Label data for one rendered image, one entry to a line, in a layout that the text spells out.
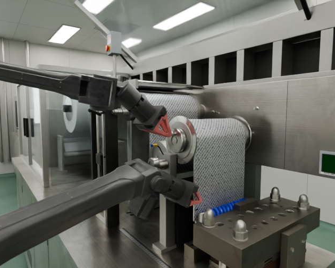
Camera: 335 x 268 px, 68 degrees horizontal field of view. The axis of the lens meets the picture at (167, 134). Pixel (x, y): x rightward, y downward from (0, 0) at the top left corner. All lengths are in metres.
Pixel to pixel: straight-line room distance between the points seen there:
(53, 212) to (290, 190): 3.39
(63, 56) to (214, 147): 5.81
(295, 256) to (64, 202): 0.61
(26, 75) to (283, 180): 3.35
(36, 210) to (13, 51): 5.86
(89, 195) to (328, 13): 0.80
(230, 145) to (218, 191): 0.15
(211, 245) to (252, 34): 0.74
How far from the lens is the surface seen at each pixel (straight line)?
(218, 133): 0.79
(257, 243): 0.67
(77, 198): 0.46
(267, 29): 1.01
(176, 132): 0.74
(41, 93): 1.57
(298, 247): 0.82
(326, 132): 0.87
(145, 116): 0.66
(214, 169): 0.79
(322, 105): 0.87
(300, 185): 3.57
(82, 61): 6.51
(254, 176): 1.01
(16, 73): 0.74
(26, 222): 0.43
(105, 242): 0.93
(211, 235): 0.68
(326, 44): 0.90
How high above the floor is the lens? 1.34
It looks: 5 degrees down
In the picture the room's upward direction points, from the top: straight up
